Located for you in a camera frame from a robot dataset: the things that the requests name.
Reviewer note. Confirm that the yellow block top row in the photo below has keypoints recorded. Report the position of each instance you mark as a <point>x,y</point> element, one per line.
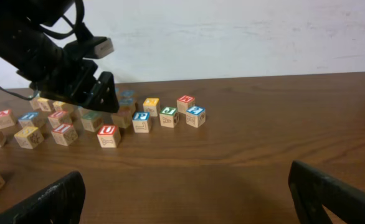
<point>35,102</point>

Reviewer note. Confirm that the blue T block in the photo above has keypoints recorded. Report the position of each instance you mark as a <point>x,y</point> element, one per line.
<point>34,119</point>

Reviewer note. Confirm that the blue P block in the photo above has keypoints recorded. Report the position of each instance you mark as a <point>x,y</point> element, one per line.
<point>142,122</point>

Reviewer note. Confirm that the blue D block right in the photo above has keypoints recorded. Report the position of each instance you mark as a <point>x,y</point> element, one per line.
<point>128,94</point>

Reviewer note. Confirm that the yellow Q block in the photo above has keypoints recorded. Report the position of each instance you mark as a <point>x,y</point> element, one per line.
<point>45,104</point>

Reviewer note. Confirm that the yellow K block right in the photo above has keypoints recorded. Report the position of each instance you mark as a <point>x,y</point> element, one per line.
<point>152,106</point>

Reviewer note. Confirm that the red M block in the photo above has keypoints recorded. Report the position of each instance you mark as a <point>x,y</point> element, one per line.
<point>184,103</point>

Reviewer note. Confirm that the blue L block middle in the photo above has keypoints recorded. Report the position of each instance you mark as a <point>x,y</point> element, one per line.
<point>62,106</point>

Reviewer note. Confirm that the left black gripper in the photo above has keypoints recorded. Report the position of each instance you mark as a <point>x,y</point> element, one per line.
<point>71,81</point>

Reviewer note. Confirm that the blue 2 block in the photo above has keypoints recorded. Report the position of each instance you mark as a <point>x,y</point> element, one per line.
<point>195,116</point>

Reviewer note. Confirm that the red A block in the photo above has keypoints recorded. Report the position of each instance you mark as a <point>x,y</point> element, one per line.
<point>7,119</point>

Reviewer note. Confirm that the blue 5 block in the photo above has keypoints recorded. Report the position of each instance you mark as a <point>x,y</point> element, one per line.
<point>128,104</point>

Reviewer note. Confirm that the red E block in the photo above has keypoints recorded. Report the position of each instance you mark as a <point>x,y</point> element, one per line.
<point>122,119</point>

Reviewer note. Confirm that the red I block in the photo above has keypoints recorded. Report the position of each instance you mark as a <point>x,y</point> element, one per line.
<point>64,134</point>

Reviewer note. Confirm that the red u block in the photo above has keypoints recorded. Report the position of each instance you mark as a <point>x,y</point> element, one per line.
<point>109,136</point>
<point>58,118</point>

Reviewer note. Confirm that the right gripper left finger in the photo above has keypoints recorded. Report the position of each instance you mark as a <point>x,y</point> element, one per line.
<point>60,202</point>

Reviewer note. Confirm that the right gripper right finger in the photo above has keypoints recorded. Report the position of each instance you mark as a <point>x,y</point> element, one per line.
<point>313,191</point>

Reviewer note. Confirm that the green B block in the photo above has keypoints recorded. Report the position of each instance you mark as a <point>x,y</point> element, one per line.
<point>92,121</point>

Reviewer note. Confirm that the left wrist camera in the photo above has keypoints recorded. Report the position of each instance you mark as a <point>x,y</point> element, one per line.
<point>93,48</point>

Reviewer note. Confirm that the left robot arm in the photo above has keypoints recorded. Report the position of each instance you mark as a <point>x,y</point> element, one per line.
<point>49,44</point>

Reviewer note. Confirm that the green J block right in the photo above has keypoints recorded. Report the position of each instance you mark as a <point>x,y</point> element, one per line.
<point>169,117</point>

